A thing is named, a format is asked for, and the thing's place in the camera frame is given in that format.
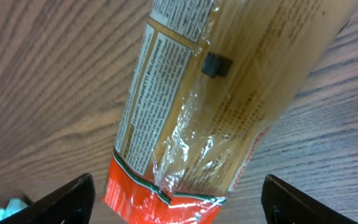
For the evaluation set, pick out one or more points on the orange San Remo pasta packet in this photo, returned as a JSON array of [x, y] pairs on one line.
[[211, 79]]

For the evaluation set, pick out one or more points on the teal snack bar packet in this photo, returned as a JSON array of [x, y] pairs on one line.
[[15, 205]]

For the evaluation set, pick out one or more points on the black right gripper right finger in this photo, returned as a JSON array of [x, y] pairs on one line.
[[283, 203]]

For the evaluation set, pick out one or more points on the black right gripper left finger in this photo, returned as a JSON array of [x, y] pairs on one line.
[[70, 204]]

